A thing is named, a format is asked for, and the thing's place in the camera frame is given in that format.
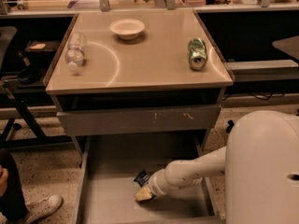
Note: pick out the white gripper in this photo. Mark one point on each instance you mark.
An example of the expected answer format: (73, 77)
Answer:
(156, 184)

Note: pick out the blue rxbar blueberry wrapper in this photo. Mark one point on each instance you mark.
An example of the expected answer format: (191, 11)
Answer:
(142, 178)

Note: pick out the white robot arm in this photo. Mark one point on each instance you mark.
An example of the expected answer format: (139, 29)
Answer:
(261, 167)

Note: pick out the open middle drawer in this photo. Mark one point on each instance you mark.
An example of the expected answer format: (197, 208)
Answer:
(107, 187)

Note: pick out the top drawer front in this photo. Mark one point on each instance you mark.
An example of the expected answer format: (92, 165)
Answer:
(139, 120)

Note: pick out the grey drawer cabinet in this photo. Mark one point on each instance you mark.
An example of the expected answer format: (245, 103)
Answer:
(150, 71)

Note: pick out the white sneaker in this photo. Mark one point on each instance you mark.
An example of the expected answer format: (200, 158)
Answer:
(42, 208)

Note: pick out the black wheeled stand base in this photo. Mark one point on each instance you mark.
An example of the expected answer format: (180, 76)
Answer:
(230, 126)

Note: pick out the dark trouser leg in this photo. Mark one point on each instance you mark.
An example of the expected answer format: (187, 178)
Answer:
(12, 203)

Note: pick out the crushed green soda can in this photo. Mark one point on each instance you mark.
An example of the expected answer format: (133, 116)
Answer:
(197, 54)

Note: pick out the clear plastic water bottle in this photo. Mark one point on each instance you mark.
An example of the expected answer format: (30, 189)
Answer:
(75, 51)

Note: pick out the white paper bowl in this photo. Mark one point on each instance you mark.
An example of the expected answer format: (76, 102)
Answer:
(127, 29)

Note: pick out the black chair frame left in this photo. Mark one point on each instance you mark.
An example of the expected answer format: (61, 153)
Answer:
(6, 35)

